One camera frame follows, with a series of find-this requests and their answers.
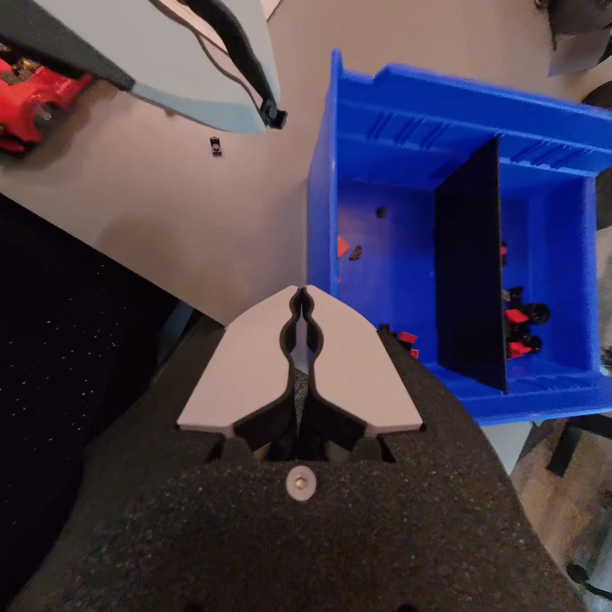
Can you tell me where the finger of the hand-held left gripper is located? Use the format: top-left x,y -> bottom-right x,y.
34,0 -> 267,134
183,0 -> 283,106

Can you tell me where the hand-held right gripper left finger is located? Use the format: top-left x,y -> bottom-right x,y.
177,285 -> 302,439

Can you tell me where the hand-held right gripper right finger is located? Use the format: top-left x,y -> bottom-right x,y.
304,284 -> 425,438

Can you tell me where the red lego car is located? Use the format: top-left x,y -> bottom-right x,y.
0,45 -> 94,156

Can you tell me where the heap of lego parts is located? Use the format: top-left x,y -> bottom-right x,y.
335,206 -> 420,360
499,241 -> 551,360

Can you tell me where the blue plastic bin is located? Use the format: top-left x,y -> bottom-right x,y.
306,48 -> 612,426

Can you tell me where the black bin divider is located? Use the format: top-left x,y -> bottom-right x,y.
434,135 -> 508,394

